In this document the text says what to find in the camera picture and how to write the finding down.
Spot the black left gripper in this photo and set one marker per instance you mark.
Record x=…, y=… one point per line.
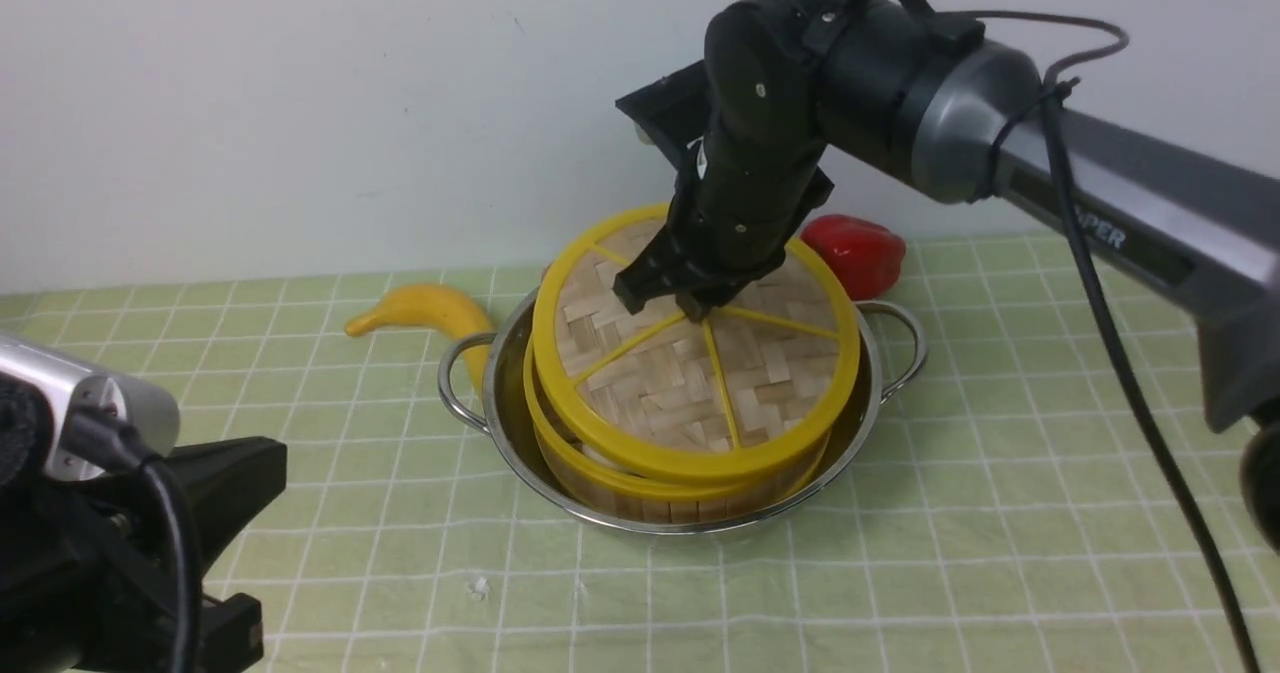
x=77, y=592

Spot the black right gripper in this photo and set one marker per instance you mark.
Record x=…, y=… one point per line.
x=728, y=228

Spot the woven bamboo steamer lid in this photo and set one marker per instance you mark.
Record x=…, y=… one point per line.
x=747, y=390

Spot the bamboo steamer basket yellow rim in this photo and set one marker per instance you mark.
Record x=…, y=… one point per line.
x=639, y=499

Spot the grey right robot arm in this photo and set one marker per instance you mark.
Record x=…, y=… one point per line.
x=925, y=97

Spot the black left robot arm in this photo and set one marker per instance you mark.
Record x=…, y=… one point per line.
x=102, y=438

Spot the stainless steel pot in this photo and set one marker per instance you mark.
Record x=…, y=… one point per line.
x=504, y=418

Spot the red bell pepper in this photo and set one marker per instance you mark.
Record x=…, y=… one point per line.
x=865, y=257

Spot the yellow banana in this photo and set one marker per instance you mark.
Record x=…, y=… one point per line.
x=444, y=309

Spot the green checkered tablecloth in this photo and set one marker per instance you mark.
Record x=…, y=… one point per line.
x=1004, y=515

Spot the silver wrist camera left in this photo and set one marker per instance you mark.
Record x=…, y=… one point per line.
x=69, y=384

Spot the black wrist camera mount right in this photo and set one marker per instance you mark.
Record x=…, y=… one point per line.
x=671, y=113

